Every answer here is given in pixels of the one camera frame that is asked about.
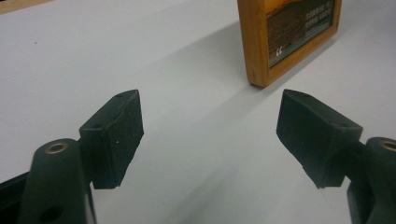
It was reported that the wooden table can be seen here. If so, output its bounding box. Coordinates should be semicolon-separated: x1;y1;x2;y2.
0;0;52;16

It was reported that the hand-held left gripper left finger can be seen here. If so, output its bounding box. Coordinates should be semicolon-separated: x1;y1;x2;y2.
78;89;145;190

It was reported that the white table sheet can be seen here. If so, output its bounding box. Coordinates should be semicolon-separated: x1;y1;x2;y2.
0;0;396;224

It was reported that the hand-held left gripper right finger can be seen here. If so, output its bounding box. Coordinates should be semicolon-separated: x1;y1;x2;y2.
276;89;364;189

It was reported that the wooden picture frame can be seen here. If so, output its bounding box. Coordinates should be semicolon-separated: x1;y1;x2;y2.
236;0;343;89

